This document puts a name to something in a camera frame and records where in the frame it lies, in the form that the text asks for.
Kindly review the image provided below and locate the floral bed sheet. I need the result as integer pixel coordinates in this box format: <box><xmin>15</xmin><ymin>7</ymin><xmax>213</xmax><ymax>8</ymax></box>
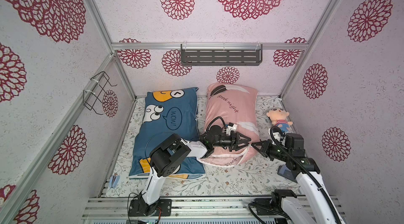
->
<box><xmin>102</xmin><ymin>98</ymin><xmax>303</xmax><ymax>197</ymax></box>

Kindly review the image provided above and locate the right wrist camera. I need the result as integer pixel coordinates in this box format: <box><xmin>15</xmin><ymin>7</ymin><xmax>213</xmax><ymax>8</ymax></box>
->
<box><xmin>269</xmin><ymin>127</ymin><xmax>284</xmax><ymax>143</ymax></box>

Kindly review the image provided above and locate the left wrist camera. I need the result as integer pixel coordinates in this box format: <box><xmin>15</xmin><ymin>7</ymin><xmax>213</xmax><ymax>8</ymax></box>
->
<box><xmin>226</xmin><ymin>123</ymin><xmax>238</xmax><ymax>135</ymax></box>

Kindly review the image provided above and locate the pink good night pillow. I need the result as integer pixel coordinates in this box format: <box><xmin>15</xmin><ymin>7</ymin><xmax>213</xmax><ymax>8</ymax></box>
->
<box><xmin>198</xmin><ymin>83</ymin><xmax>259</xmax><ymax>168</ymax></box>

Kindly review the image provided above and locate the grey wall shelf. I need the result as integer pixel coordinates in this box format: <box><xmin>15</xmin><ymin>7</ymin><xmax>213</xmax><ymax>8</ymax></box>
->
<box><xmin>180</xmin><ymin>44</ymin><xmax>263</xmax><ymax>66</ymax></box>

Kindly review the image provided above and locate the black corrugated cable right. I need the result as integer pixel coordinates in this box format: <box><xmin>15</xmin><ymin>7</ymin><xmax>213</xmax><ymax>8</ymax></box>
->
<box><xmin>269</xmin><ymin>126</ymin><xmax>343</xmax><ymax>224</ymax></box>

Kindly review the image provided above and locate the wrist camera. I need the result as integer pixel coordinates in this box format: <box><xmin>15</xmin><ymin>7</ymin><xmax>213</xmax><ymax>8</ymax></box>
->
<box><xmin>269</xmin><ymin>127</ymin><xmax>284</xmax><ymax>143</ymax></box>
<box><xmin>226</xmin><ymin>123</ymin><xmax>238</xmax><ymax>135</ymax></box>

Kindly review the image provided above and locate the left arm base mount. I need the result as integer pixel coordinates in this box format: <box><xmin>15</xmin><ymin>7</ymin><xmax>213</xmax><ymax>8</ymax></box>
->
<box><xmin>128</xmin><ymin>198</ymin><xmax>173</xmax><ymax>217</ymax></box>

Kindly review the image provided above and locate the blue clip on rail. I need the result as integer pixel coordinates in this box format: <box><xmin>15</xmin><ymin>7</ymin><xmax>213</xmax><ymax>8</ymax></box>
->
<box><xmin>109</xmin><ymin>174</ymin><xmax>121</xmax><ymax>188</ymax></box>

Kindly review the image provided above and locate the small blue grey box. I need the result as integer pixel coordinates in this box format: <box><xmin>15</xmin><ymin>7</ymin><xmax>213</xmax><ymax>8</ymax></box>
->
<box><xmin>277</xmin><ymin>165</ymin><xmax>297</xmax><ymax>183</ymax></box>

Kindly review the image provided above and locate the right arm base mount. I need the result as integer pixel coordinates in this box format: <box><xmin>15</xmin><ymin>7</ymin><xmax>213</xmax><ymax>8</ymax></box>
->
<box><xmin>251</xmin><ymin>189</ymin><xmax>297</xmax><ymax>218</ymax></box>

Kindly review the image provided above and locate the black wire wall rack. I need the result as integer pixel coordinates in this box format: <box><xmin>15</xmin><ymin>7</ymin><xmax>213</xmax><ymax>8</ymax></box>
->
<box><xmin>82</xmin><ymin>71</ymin><xmax>118</xmax><ymax>118</ymax></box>

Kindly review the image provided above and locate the black corrugated cable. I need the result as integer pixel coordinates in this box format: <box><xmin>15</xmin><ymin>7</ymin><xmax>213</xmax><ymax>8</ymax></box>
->
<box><xmin>205</xmin><ymin>116</ymin><xmax>228</xmax><ymax>136</ymax></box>
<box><xmin>269</xmin><ymin>126</ymin><xmax>343</xmax><ymax>224</ymax></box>

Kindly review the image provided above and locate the black corrugated cable left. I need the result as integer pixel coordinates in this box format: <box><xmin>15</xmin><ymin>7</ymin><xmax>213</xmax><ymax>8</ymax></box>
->
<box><xmin>205</xmin><ymin>116</ymin><xmax>228</xmax><ymax>136</ymax></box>

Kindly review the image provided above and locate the small plush doll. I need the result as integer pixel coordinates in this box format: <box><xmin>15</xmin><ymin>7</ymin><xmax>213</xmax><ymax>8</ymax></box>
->
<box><xmin>266</xmin><ymin>108</ymin><xmax>293</xmax><ymax>133</ymax></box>

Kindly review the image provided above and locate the blue cartoon pillowcase pillow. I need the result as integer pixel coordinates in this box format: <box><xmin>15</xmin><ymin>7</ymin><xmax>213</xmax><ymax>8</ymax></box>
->
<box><xmin>128</xmin><ymin>87</ymin><xmax>199</xmax><ymax>179</ymax></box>

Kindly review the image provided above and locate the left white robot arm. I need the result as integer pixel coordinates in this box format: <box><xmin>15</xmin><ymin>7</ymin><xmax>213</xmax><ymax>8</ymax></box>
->
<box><xmin>140</xmin><ymin>124</ymin><xmax>251</xmax><ymax>206</ymax></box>

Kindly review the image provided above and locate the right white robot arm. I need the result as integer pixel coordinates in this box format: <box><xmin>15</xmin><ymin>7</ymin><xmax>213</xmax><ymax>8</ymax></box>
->
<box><xmin>247</xmin><ymin>126</ymin><xmax>345</xmax><ymax>224</ymax></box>

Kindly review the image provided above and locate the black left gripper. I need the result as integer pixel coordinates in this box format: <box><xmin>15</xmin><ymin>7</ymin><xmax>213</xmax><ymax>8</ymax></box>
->
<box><xmin>214</xmin><ymin>131</ymin><xmax>252</xmax><ymax>153</ymax></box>

